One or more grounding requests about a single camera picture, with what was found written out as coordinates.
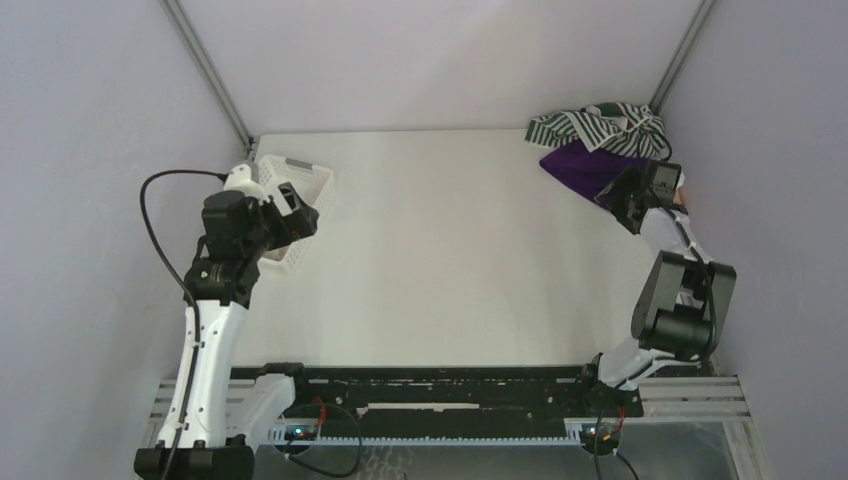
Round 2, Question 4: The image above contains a white plastic basket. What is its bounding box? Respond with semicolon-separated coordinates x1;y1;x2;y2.
256;154;335;275

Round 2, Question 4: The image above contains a left controller board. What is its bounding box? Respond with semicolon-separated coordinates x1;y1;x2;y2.
284;425;319;443

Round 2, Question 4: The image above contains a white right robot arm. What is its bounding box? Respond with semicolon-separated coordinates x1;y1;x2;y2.
577;160;737;416

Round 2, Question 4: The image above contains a right controller board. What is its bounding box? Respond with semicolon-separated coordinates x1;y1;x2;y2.
579;427;622;457

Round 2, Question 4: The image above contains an aluminium corner post right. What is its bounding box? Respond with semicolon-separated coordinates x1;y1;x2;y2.
649;0;719;114

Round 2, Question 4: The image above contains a controller board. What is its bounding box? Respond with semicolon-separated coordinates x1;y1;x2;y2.
284;425;319;443
579;427;622;457

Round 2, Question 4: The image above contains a purple towel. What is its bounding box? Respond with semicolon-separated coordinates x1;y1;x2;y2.
539;141;649;201

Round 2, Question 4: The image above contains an aluminium corner post left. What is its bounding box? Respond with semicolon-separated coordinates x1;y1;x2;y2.
159;0;253;153

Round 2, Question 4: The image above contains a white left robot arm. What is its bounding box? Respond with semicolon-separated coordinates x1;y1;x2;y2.
133;182;319;479

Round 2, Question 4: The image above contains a green white striped towel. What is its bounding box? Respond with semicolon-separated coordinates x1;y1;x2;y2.
524;102;672;161

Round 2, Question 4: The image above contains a cream bear print towel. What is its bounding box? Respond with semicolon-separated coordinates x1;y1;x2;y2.
673;171;686;206

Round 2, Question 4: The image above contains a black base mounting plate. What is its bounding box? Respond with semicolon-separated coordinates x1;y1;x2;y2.
231;363;644;437

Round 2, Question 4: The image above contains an aluminium corner post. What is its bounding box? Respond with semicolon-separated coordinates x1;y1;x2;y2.
159;0;253;153
649;0;719;114

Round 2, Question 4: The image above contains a white slotted cable duct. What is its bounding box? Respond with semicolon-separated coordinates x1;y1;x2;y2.
267;424;582;447

